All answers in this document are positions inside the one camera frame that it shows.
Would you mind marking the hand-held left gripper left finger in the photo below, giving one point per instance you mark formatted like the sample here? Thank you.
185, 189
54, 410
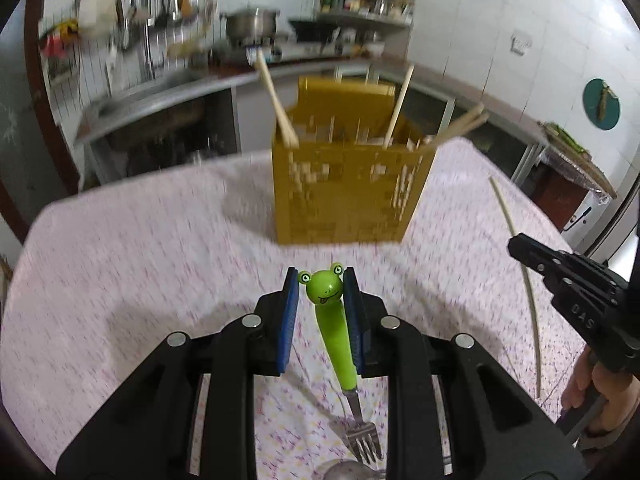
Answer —
290, 322

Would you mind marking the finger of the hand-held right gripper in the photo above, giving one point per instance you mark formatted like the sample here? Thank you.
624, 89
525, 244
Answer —
537, 257

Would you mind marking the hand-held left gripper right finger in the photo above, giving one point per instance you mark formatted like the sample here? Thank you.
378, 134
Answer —
353, 322

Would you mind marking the pale wooden chopstick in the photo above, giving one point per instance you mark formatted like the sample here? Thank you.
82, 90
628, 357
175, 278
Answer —
397, 105
462, 120
277, 105
467, 129
525, 280

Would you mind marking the yellow slotted utensil holder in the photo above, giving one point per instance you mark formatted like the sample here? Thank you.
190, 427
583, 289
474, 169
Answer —
345, 200

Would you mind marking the person's right hand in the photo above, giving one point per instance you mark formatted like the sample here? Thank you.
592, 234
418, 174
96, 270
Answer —
617, 410

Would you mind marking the cluttered side table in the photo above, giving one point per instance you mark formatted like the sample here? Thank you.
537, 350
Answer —
575, 165

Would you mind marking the steel spoon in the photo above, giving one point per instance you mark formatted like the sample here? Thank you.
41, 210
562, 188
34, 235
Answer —
345, 472

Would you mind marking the kitchen counter cabinet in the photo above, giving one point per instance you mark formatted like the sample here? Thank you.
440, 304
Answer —
210, 110

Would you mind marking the steel pot with lid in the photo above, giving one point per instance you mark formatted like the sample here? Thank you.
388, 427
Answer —
250, 25

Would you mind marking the brown frosted glass door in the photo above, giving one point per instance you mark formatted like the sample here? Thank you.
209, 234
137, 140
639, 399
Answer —
20, 125

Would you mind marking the white hanging bag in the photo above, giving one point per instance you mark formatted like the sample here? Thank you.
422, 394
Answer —
97, 10

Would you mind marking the green round wall hanging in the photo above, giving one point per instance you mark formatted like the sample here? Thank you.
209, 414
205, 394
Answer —
601, 105

